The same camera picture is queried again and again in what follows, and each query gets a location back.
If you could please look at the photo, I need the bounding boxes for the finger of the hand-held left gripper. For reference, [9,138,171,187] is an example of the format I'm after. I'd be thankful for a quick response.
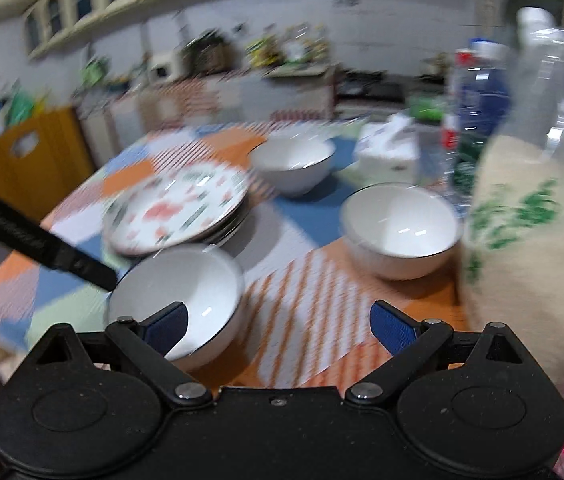
[0,172,119,292]

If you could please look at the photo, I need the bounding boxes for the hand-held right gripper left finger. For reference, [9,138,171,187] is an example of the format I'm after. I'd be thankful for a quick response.
[19,301,213,409]

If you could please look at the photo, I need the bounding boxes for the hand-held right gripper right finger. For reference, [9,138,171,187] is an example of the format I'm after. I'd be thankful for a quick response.
[344,301,527,407]

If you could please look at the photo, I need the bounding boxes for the white ribbed bowl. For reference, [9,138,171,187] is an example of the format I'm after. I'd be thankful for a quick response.
[107,244,247,373]
[340,182,462,281]
[250,135,337,197]

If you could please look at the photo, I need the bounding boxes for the rabbit printed white plate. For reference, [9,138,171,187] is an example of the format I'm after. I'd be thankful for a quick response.
[102,165,251,256]

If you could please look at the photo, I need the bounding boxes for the blue fried egg plate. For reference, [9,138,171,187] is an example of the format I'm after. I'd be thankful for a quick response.
[112,200,254,258]

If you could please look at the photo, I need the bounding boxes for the checked patchwork tablecloth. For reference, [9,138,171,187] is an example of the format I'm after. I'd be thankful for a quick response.
[0,120,472,391]

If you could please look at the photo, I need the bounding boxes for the green plastic bag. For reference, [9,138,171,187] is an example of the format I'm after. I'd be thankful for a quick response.
[4,87,38,126]

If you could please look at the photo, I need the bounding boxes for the white tissue box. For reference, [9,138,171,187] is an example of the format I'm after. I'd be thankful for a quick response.
[354,114,420,186]

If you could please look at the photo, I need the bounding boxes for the clear bottle red label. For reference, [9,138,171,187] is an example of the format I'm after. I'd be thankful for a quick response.
[439,110,462,161]

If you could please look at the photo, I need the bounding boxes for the striped patchwork counter cloth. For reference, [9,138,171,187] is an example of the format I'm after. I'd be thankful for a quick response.
[74,67,337,136]

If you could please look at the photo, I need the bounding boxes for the white rice cooker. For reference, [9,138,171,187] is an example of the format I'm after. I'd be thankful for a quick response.
[148,52,185,81]

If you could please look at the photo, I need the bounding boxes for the green dish basket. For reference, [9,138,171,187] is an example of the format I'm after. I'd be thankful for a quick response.
[409,95,450,121]

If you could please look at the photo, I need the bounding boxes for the black gas stove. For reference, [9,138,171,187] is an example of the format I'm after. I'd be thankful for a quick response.
[337,72,407,106]

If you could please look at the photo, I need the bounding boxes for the clear bottle green label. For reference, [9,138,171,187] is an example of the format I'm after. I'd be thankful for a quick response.
[454,37,512,201]

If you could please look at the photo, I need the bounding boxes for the black pressure cooker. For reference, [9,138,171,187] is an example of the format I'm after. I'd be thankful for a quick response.
[184,35,235,73]

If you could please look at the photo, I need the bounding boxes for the white cutting board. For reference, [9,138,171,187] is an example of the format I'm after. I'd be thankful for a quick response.
[264,62,337,79]

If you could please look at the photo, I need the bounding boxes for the clear rice bag with handle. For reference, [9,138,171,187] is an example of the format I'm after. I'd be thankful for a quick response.
[459,7,564,401]

